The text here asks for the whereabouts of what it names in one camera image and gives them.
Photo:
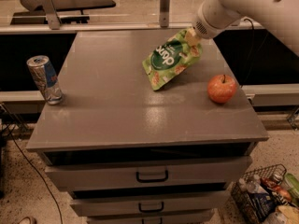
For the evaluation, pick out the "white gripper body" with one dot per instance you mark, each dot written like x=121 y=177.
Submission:
x=205 y=24

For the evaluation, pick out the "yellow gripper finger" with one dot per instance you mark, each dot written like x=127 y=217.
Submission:
x=191 y=37

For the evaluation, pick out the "green rice chip bag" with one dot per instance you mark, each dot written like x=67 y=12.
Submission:
x=170 y=59

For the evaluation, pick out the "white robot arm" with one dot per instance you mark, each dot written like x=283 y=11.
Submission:
x=279 y=17

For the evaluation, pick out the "red apple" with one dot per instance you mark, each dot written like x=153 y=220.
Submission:
x=221 y=88

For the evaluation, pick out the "grey drawer cabinet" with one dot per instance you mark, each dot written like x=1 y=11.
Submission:
x=110 y=113

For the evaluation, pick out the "top grey drawer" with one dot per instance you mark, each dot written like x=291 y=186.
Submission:
x=147 y=174

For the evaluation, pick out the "grey drawer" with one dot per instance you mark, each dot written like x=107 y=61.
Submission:
x=147 y=174
x=184 y=218
x=170 y=203

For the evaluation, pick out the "silver blue energy drink can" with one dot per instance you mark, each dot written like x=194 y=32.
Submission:
x=45 y=78

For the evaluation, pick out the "clear plastic water bottle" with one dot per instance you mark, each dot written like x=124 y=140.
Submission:
x=253 y=188

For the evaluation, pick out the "middle grey drawer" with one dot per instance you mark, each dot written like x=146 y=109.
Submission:
x=170 y=203

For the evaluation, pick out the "red snack packet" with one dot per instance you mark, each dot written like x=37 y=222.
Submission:
x=277 y=188

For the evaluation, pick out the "green bottle in basket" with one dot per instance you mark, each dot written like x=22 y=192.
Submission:
x=291 y=184

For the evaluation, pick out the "bottom grey drawer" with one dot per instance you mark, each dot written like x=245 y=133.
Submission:
x=184 y=218

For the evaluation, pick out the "middle metal bracket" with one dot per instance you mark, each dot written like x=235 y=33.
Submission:
x=164 y=13

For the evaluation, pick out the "metal bracket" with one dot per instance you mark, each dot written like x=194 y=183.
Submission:
x=164 y=13
x=51 y=14

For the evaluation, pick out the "left metal bracket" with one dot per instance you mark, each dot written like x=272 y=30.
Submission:
x=51 y=14

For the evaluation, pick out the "black wire basket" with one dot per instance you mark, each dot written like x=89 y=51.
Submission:
x=253 y=212

